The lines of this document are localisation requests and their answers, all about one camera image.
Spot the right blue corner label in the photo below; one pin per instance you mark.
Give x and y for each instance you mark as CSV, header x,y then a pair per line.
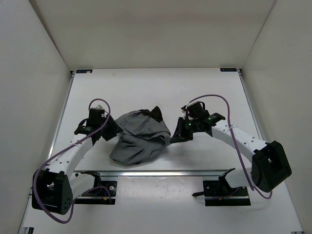
x,y
228,69

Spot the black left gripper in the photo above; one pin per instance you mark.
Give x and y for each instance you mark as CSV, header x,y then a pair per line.
x,y
115,128

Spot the aluminium front table rail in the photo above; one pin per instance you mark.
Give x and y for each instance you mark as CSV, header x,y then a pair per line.
x,y
149,173

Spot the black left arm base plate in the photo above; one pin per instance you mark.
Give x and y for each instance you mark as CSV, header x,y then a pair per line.
x,y
88,188

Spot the grey pleated skirt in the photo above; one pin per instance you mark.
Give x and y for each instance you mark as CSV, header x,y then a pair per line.
x,y
144,136

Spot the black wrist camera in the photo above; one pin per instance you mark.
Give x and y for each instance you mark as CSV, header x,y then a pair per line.
x,y
195,110
95,115

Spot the left blue corner label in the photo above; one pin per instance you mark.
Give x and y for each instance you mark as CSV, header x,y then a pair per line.
x,y
84,71

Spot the blue corner label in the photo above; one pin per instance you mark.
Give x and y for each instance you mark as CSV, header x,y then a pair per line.
x,y
84,71
228,69

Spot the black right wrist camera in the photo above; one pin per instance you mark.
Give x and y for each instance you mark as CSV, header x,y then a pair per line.
x,y
195,110

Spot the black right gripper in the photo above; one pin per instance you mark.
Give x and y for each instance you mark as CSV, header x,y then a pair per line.
x,y
180,135

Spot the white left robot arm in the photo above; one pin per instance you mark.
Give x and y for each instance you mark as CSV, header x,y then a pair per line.
x,y
57,185

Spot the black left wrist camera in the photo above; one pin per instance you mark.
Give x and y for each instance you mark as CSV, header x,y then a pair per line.
x,y
95,115

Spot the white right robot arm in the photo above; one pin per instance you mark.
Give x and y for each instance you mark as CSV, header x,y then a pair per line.
x,y
270,166

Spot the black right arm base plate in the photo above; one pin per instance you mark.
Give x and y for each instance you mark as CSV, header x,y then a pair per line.
x,y
219,193

